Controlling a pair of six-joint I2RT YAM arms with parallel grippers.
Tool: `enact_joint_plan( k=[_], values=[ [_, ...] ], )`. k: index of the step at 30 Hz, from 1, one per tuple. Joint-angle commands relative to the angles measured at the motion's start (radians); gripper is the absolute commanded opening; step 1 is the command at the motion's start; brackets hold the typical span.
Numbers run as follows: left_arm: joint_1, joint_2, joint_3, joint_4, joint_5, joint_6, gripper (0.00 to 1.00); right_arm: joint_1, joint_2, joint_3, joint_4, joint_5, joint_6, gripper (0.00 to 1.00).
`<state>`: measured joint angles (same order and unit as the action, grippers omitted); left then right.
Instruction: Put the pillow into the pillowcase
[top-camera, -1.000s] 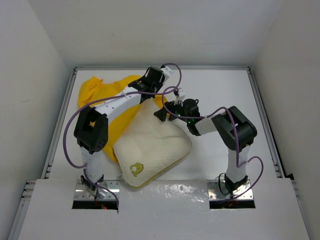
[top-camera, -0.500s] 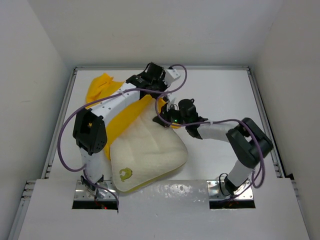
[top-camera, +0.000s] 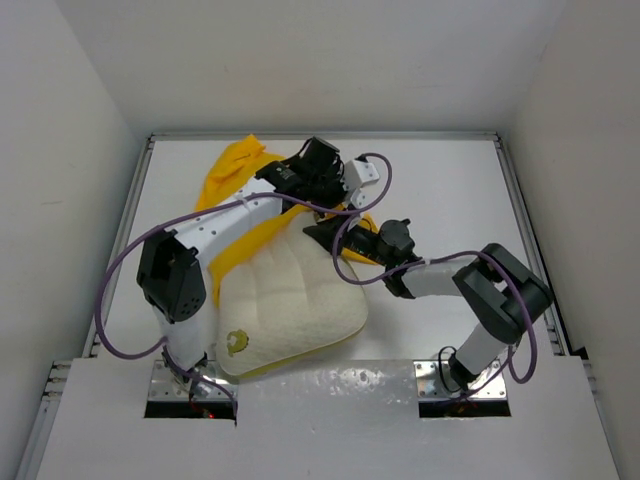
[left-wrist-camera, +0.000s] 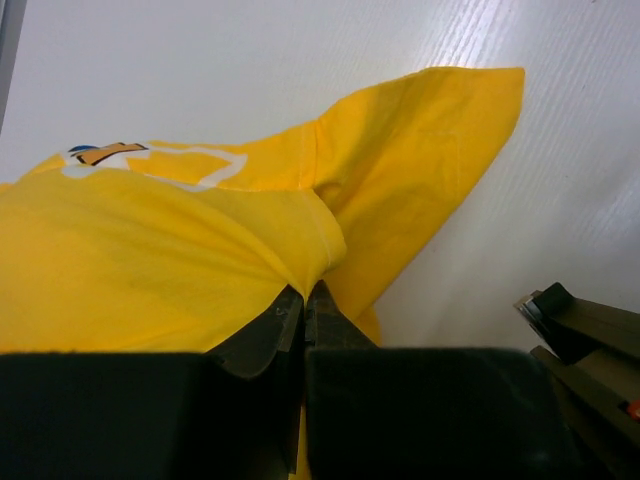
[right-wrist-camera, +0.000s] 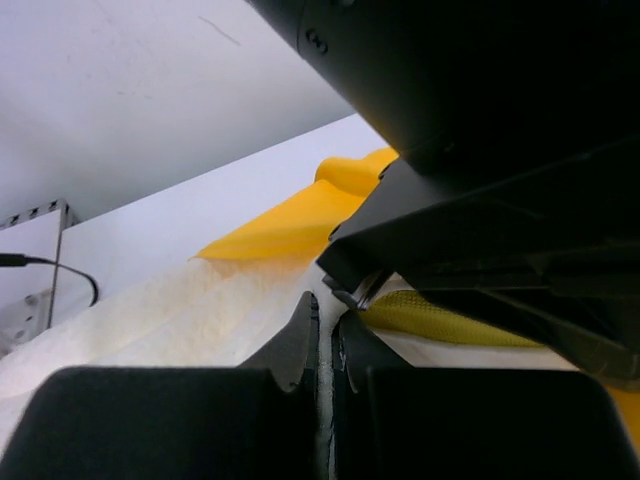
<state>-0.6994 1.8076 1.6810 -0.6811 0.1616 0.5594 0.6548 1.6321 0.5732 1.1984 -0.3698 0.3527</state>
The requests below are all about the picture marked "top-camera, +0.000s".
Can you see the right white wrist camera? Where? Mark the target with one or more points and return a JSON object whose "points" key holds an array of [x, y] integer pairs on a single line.
{"points": [[357, 199]]}

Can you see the yellow pillowcase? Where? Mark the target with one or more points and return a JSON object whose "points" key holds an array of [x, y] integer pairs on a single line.
{"points": [[232, 170]]}

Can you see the metal base plate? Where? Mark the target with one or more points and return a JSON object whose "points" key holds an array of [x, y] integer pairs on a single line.
{"points": [[434, 383], [167, 386]]}

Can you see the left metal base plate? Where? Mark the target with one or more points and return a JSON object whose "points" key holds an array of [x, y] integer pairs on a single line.
{"points": [[167, 386]]}

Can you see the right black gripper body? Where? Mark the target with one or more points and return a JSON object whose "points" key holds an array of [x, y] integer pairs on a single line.
{"points": [[364, 241]]}

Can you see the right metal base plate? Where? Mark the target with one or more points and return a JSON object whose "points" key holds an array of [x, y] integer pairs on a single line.
{"points": [[434, 383]]}

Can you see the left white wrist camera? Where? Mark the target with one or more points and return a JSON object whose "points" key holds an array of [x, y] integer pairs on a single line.
{"points": [[359, 173]]}

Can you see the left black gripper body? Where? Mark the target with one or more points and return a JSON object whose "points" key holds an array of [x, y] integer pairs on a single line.
{"points": [[329, 191]]}

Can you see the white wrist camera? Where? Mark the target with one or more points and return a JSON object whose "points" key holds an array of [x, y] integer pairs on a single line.
{"points": [[357, 199], [359, 173]]}

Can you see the cream pillow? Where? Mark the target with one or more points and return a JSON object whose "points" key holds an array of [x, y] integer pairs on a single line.
{"points": [[285, 301]]}

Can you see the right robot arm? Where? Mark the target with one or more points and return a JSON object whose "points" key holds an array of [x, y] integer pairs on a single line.
{"points": [[505, 296]]}

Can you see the aluminium table frame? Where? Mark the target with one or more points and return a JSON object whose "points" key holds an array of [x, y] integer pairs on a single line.
{"points": [[352, 412]]}

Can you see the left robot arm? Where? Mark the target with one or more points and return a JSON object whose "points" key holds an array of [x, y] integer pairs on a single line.
{"points": [[248, 197]]}

